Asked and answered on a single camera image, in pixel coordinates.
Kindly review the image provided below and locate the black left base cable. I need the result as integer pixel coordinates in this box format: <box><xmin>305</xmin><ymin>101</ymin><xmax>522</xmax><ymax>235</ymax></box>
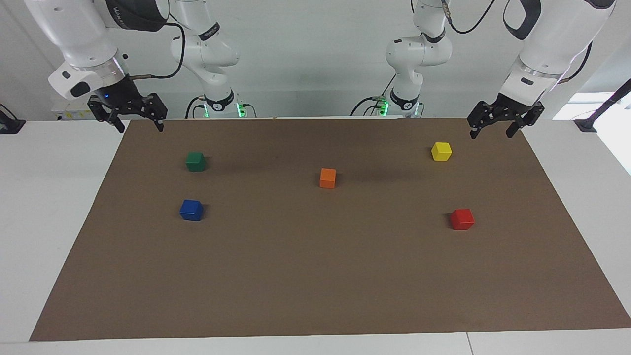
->
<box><xmin>350</xmin><ymin>74</ymin><xmax>396</xmax><ymax>117</ymax></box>

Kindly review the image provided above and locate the black table clamp mount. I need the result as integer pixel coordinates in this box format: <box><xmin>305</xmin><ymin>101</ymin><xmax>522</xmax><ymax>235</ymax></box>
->
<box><xmin>0</xmin><ymin>104</ymin><xmax>26</xmax><ymax>135</ymax></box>

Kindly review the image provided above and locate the black base cable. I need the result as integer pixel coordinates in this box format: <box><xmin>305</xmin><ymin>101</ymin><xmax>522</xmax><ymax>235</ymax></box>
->
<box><xmin>350</xmin><ymin>74</ymin><xmax>396</xmax><ymax>117</ymax></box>
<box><xmin>185</xmin><ymin>96</ymin><xmax>208</xmax><ymax>119</ymax></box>

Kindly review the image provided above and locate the red wooden block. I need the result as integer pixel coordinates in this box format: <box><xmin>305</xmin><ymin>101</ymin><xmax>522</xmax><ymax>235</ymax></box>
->
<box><xmin>451</xmin><ymin>209</ymin><xmax>475</xmax><ymax>231</ymax></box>

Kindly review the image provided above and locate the blue wooden block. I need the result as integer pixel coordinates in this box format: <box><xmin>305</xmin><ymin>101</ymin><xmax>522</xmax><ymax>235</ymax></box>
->
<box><xmin>179</xmin><ymin>199</ymin><xmax>204</xmax><ymax>221</ymax></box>

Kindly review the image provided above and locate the black right base cable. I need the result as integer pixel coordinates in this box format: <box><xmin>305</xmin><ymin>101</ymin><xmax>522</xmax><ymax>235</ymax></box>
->
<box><xmin>185</xmin><ymin>96</ymin><xmax>208</xmax><ymax>119</ymax></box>

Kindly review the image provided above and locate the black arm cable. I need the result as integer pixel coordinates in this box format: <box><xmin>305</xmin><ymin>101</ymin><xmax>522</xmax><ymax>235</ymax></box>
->
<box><xmin>441</xmin><ymin>0</ymin><xmax>592</xmax><ymax>84</ymax></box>
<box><xmin>128</xmin><ymin>22</ymin><xmax>186</xmax><ymax>80</ymax></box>

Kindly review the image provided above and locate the black angled stand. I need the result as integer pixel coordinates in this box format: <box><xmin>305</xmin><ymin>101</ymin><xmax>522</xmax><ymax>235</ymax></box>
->
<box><xmin>574</xmin><ymin>78</ymin><xmax>631</xmax><ymax>133</ymax></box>

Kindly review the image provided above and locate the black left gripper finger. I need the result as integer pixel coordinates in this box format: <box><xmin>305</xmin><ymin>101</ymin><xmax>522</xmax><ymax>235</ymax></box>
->
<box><xmin>467</xmin><ymin>102</ymin><xmax>493</xmax><ymax>140</ymax></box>
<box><xmin>506</xmin><ymin>104</ymin><xmax>545</xmax><ymax>139</ymax></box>

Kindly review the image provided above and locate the white box yellow label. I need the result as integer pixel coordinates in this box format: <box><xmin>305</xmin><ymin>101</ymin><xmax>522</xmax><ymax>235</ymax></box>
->
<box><xmin>51</xmin><ymin>96</ymin><xmax>97</xmax><ymax>122</ymax></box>

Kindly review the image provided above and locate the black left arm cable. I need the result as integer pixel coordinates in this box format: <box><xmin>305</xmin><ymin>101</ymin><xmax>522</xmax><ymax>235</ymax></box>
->
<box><xmin>441</xmin><ymin>0</ymin><xmax>592</xmax><ymax>84</ymax></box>

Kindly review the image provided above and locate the brown table mat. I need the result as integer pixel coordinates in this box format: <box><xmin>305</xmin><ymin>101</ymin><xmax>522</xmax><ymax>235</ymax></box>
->
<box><xmin>30</xmin><ymin>117</ymin><xmax>631</xmax><ymax>342</ymax></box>

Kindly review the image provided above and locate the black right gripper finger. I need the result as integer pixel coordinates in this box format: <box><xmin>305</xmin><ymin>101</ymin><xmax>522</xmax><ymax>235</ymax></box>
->
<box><xmin>88</xmin><ymin>96</ymin><xmax>125</xmax><ymax>134</ymax></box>
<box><xmin>145</xmin><ymin>93</ymin><xmax>168</xmax><ymax>132</ymax></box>

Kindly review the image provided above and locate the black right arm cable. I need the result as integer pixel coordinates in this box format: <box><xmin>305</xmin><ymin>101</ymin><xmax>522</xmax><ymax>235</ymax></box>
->
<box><xmin>128</xmin><ymin>22</ymin><xmax>186</xmax><ymax>80</ymax></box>

